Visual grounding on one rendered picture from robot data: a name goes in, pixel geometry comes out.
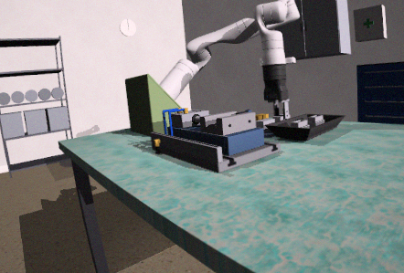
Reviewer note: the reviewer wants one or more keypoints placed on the yellow block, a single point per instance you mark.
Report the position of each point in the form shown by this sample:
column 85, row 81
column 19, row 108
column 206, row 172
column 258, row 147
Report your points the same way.
column 264, row 116

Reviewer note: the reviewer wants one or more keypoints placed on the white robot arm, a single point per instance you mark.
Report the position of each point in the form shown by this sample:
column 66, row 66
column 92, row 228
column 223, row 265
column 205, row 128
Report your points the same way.
column 270, row 14

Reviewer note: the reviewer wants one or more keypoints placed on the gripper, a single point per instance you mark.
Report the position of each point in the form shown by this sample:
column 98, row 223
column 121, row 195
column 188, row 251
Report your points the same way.
column 274, row 76

